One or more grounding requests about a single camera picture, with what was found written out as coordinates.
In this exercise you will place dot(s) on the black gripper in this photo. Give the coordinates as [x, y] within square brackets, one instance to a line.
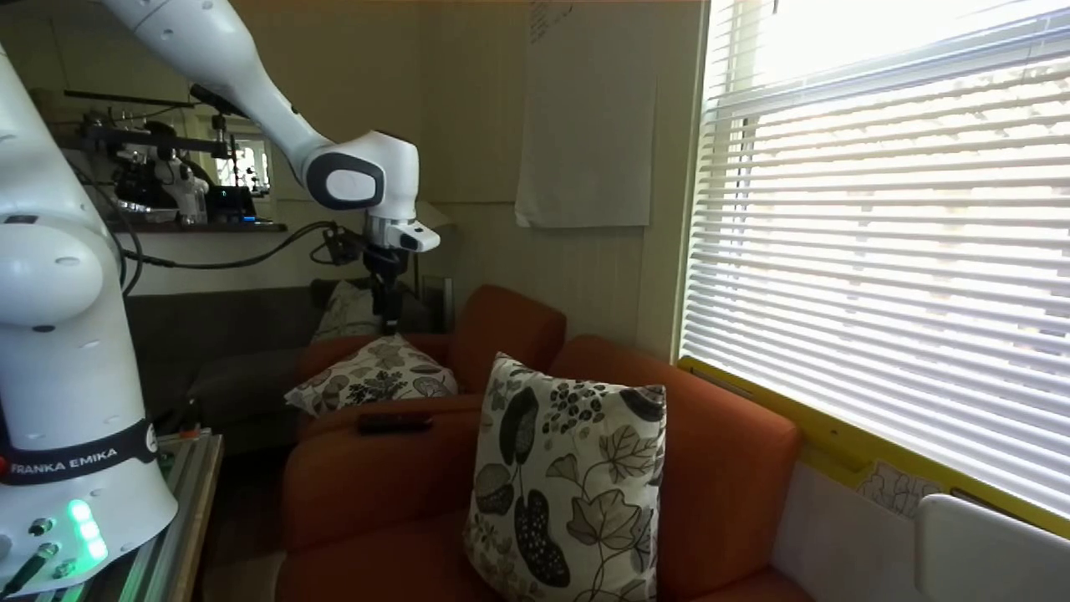
[386, 270]

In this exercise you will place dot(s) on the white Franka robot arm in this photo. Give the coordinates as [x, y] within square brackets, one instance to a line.
[55, 369]

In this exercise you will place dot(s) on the small floral white pillow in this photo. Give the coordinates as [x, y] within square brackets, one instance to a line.
[372, 376]

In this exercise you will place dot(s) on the dark grey couch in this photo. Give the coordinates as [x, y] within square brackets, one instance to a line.
[220, 345]

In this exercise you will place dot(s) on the large floral white pillow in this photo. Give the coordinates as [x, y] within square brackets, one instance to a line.
[568, 478]

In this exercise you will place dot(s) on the robot stand table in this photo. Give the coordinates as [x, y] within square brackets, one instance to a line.
[185, 524]

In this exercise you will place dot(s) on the yellow window sill strip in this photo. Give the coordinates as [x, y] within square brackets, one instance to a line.
[848, 445]

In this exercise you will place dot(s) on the white flat board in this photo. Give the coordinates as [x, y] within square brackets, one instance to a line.
[838, 541]

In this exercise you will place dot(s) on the white window blinds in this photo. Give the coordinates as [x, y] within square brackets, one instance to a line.
[889, 255]

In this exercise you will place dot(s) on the white plastic chair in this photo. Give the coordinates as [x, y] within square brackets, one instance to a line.
[992, 552]

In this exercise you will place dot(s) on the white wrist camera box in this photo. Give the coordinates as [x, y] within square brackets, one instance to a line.
[419, 235]

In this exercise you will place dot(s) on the cluttered wall shelf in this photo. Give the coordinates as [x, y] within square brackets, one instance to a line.
[169, 167]

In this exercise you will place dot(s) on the white sheet on wall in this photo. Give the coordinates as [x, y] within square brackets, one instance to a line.
[587, 123]

